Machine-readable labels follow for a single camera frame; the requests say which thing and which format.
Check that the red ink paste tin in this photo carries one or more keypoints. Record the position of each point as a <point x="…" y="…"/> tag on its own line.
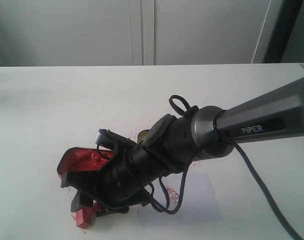
<point x="77" y="159"/>

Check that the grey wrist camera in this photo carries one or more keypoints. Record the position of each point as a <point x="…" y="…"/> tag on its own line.
<point x="112" y="141"/>

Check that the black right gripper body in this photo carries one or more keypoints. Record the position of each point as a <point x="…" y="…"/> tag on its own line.
<point x="167" y="149"/>

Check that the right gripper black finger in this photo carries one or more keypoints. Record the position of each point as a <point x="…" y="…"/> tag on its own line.
<point x="79" y="179"/>
<point x="81" y="201"/>

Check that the white paper sheet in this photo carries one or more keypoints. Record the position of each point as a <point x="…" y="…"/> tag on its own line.
<point x="199" y="205"/>

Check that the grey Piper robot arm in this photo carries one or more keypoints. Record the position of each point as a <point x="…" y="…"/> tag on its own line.
<point x="274" y="115"/>

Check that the gold tin lid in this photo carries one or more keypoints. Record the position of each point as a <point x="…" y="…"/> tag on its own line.
<point x="142" y="135"/>

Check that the red stamp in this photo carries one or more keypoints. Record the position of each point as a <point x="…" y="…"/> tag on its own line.
<point x="84" y="217"/>

